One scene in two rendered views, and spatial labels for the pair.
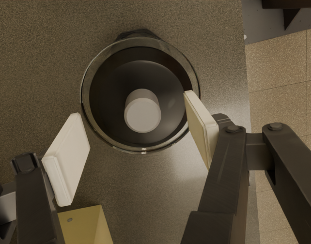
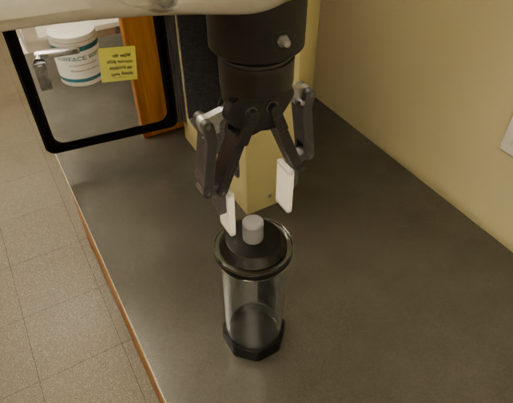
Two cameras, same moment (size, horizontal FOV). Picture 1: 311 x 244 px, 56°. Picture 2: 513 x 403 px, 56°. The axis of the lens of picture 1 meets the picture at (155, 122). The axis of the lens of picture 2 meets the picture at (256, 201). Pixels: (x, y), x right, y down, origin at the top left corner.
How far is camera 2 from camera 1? 0.43 m
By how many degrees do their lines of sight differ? 30
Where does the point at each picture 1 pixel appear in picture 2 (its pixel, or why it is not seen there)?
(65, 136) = (288, 189)
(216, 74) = (175, 344)
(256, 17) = not seen: outside the picture
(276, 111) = not seen: outside the picture
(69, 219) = (269, 196)
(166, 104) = (237, 240)
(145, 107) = (253, 225)
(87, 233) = (252, 185)
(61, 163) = (286, 172)
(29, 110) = (332, 269)
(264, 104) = not seen: outside the picture
